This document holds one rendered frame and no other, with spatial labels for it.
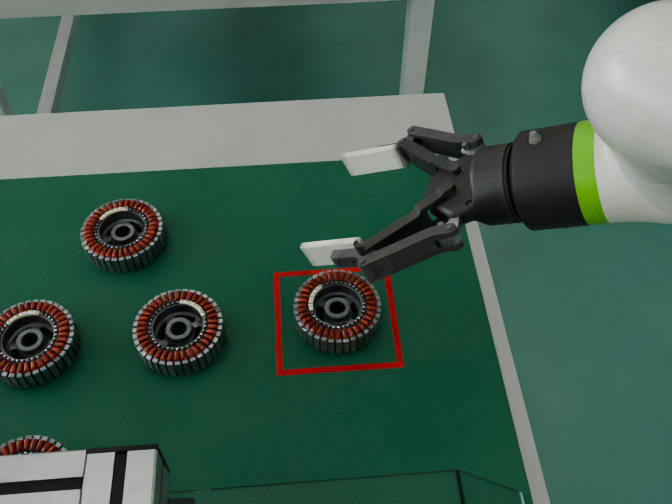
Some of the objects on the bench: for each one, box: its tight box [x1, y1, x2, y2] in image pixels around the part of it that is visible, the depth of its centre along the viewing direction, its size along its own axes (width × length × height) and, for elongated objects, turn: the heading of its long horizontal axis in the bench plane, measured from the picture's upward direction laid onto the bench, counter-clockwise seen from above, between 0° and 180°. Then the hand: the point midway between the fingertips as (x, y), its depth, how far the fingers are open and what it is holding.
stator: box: [80, 199, 166, 273], centre depth 102 cm, size 11×11×4 cm
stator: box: [294, 270, 381, 354], centre depth 94 cm, size 11×11×4 cm
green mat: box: [0, 155, 533, 504], centre depth 94 cm, size 94×61×1 cm, turn 94°
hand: (336, 206), depth 78 cm, fingers open, 13 cm apart
